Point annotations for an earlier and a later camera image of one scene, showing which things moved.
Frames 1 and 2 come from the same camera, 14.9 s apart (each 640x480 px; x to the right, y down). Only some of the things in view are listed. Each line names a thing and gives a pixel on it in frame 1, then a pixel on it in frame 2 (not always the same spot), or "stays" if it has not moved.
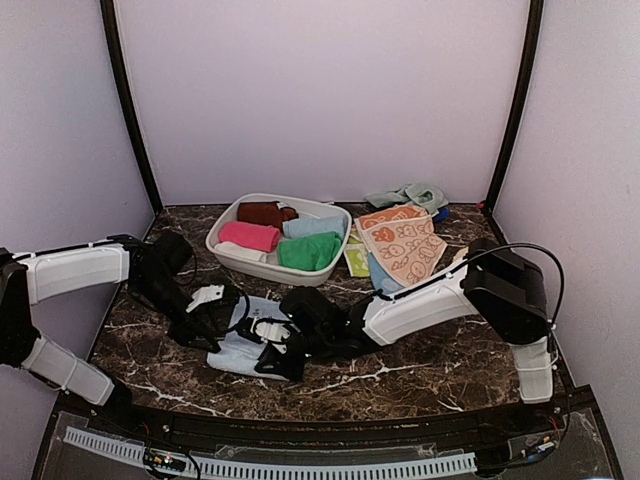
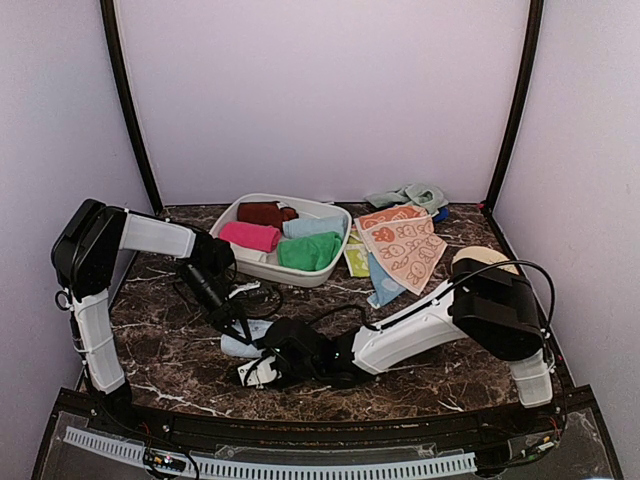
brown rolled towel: [268, 213] stays
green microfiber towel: [309, 253] stays
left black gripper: [184, 331] -> [227, 314]
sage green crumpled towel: [427, 196] stays
